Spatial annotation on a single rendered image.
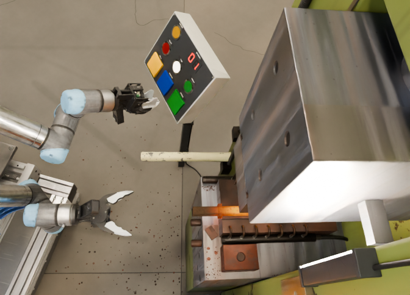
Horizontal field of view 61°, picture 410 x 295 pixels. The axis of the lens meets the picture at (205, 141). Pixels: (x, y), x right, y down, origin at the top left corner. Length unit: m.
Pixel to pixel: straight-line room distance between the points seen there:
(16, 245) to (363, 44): 1.90
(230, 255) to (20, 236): 1.26
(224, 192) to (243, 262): 0.25
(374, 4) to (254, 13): 2.57
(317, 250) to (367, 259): 0.78
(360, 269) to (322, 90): 0.29
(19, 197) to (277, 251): 0.92
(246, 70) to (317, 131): 2.33
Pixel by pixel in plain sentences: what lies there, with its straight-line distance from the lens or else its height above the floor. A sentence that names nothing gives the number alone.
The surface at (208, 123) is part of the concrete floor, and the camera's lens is 2.53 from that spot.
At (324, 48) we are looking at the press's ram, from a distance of 0.65.
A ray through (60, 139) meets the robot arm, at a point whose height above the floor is 1.18.
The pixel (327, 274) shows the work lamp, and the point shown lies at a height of 1.52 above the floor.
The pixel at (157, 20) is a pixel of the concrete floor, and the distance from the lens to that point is 3.09.
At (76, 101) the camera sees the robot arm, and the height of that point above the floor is 1.27.
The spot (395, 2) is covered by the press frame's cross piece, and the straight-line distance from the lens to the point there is 0.65.
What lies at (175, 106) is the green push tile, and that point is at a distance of 1.41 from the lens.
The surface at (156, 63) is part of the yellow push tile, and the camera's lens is 1.50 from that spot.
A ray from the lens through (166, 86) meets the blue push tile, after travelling 1.45.
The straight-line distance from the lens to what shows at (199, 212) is 1.24.
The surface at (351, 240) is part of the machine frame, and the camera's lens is 1.44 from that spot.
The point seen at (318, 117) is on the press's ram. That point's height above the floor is 1.76.
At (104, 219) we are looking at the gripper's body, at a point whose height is 1.01.
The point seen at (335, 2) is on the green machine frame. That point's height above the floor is 1.71.
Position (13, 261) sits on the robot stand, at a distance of 2.15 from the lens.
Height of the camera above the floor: 2.20
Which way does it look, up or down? 63 degrees down
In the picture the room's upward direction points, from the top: 15 degrees clockwise
